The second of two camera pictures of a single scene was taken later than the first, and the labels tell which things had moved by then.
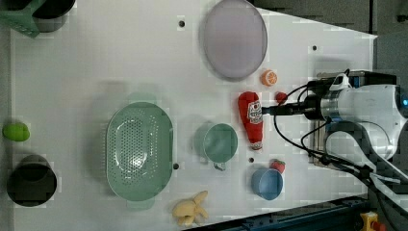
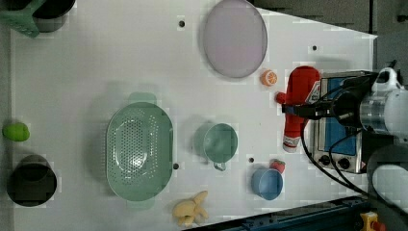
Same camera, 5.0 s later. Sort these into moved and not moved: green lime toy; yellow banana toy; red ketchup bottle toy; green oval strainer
Moved: red ketchup bottle toy
Not moved: green oval strainer; green lime toy; yellow banana toy
